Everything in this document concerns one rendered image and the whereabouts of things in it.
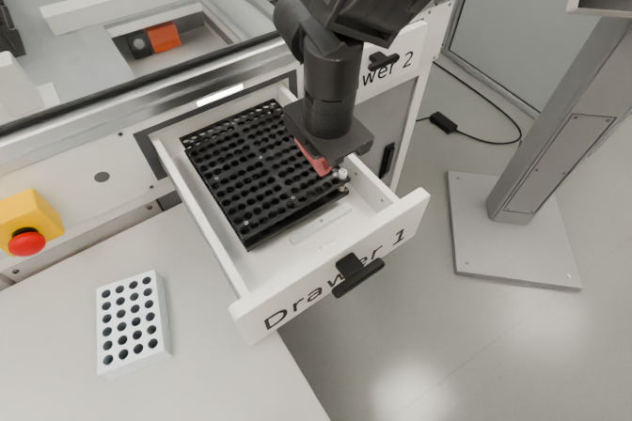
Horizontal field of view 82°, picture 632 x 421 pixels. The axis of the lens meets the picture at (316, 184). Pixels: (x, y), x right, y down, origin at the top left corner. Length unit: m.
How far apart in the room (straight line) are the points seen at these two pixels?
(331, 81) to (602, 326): 1.49
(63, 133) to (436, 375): 1.22
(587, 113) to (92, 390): 1.29
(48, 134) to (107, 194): 0.14
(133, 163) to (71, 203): 0.11
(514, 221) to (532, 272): 0.21
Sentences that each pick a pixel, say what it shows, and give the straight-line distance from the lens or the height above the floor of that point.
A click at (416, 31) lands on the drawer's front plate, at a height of 0.92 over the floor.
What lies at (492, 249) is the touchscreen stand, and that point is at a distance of 1.60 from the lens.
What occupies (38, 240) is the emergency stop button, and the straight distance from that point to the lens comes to 0.62.
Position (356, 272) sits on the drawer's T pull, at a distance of 0.45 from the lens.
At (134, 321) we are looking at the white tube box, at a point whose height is 0.79.
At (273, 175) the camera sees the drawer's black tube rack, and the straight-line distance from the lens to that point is 0.54.
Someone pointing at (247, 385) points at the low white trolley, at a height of 0.76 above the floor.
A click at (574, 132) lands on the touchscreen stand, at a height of 0.55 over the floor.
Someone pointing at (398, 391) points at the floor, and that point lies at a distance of 1.35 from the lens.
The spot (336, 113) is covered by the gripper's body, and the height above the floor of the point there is 1.06.
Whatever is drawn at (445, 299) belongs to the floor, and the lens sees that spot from 1.48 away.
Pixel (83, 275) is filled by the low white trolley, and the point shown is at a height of 0.76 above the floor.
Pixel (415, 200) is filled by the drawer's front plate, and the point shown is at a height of 0.93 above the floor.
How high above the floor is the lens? 1.32
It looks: 52 degrees down
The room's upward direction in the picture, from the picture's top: straight up
